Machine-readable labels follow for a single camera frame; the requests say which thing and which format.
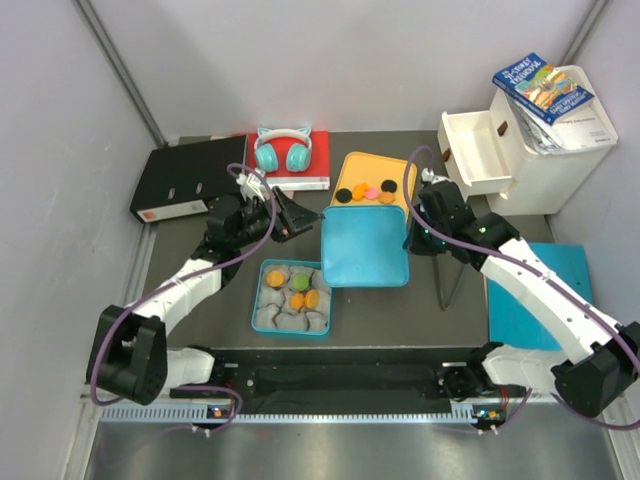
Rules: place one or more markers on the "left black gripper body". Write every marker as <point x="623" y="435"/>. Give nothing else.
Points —
<point x="258" y="225"/>

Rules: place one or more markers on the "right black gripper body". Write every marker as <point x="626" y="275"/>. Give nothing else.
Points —
<point x="426" y="245"/>

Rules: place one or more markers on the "blue tin lid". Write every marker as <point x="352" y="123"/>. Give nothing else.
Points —
<point x="362" y="247"/>

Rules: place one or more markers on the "round orange cookie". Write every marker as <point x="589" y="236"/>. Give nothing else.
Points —
<point x="311" y="298"/>
<point x="275" y="279"/>

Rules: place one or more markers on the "green cookie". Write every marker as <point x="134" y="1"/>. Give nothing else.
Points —
<point x="300" y="282"/>

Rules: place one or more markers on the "orange flower cookie bottom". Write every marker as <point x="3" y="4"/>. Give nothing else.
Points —
<point x="297" y="301"/>

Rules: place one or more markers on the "orange flower cookie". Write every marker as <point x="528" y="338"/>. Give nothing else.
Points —
<point x="297" y="301"/>
<point x="386" y="198"/>
<point x="359" y="192"/>

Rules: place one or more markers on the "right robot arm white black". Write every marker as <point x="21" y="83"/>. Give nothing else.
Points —
<point x="598" y="358"/>

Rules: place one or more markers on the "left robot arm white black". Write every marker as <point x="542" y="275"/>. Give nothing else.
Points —
<point x="130" y="358"/>

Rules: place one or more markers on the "red book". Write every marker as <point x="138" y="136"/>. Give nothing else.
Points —
<point x="316" y="177"/>

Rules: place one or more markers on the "orange flower cookie right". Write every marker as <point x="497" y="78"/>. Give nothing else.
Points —
<point x="386" y="198"/>

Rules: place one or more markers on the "black cookie left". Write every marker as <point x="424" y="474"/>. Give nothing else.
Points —
<point x="343" y="196"/>

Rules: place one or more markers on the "black cookie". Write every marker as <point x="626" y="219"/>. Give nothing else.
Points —
<point x="389" y="186"/>
<point x="343" y="196"/>

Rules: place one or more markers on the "black cookie right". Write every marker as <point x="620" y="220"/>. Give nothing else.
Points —
<point x="389" y="186"/>

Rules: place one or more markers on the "pink cookie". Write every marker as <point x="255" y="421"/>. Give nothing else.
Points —
<point x="372" y="194"/>

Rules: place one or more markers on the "teal cat ear headphones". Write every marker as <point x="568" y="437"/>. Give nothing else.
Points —
<point x="291" y="146"/>

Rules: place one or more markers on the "orange flower cookie top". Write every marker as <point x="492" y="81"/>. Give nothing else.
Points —
<point x="359" y="192"/>

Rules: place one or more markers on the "white drawer cabinet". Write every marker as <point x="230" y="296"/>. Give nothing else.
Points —
<point x="484" y="153"/>

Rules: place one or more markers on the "yellow tray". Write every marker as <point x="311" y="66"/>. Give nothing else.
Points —
<point x="372" y="169"/>

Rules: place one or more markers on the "blue cookie tin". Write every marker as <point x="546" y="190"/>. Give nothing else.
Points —
<point x="272" y="313"/>

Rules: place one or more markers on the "silver foil packet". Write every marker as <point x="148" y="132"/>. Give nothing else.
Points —
<point x="533" y="135"/>

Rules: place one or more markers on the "blue folder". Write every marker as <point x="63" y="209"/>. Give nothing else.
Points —
<point x="510" y="323"/>

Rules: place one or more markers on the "blue paperback book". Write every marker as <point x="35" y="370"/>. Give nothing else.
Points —
<point x="543" y="90"/>

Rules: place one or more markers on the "black ring binder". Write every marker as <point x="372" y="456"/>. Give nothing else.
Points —
<point x="179" y="181"/>

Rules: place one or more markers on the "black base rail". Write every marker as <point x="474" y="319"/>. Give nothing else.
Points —
<point x="431" y="372"/>

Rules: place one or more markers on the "grey cable duct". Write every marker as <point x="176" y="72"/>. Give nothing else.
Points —
<point x="203" y="413"/>

